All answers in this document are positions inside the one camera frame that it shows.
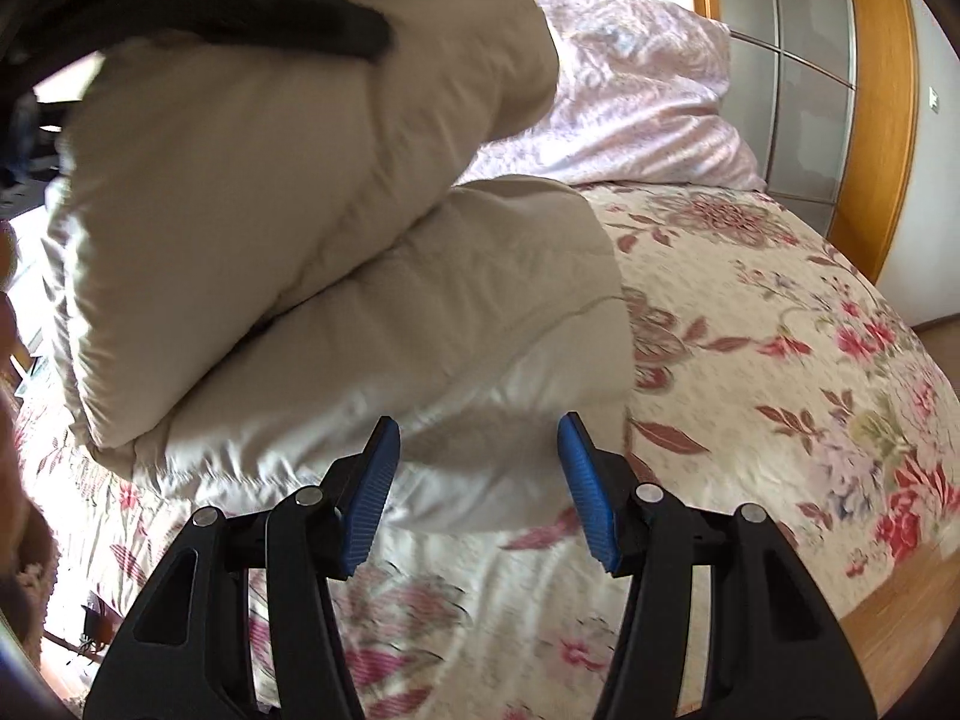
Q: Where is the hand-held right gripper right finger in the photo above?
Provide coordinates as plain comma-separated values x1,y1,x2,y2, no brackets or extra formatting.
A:
556,412,878,720

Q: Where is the pink patterned pillow left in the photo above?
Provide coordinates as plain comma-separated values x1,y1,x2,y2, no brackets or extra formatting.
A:
454,0,766,192

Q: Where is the white puffer jacket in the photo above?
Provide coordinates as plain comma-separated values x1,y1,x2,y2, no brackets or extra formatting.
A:
37,0,635,537

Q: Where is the person's left forearm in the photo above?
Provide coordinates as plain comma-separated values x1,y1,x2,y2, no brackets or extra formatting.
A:
0,221,46,601

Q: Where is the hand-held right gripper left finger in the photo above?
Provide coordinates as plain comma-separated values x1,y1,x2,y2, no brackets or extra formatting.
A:
82,416,402,720

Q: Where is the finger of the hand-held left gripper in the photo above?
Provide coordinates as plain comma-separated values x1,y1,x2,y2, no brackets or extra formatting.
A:
75,0,392,62

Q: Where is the frosted glass sliding door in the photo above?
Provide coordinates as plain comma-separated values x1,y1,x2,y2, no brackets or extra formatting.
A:
709,0,860,241

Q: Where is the floral bed sheet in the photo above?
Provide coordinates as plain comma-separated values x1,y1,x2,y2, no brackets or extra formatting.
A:
15,180,960,720

